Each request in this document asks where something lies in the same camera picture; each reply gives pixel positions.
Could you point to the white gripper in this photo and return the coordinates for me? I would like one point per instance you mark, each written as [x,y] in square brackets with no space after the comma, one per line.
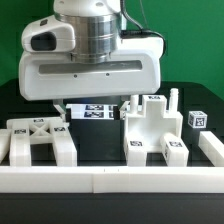
[133,69]

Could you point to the white front fence bar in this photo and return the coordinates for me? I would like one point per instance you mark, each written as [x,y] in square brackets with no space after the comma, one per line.
[111,180]

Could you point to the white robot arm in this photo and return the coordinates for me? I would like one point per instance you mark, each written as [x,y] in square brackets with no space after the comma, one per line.
[85,50]

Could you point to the white right fence bar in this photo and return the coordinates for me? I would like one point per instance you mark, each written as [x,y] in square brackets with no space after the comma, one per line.
[212,147]

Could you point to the white chair back frame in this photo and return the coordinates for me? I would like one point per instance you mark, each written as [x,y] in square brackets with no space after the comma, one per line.
[20,134]

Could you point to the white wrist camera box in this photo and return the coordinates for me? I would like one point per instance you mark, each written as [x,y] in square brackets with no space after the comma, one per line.
[48,35]

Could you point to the white fence bar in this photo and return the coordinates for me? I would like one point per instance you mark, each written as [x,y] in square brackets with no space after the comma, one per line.
[111,180]
[212,147]

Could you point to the white marker base plate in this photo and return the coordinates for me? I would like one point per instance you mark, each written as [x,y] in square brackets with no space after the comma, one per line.
[91,111]

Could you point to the white chair seat part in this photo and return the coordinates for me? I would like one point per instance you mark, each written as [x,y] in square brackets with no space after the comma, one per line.
[146,123]

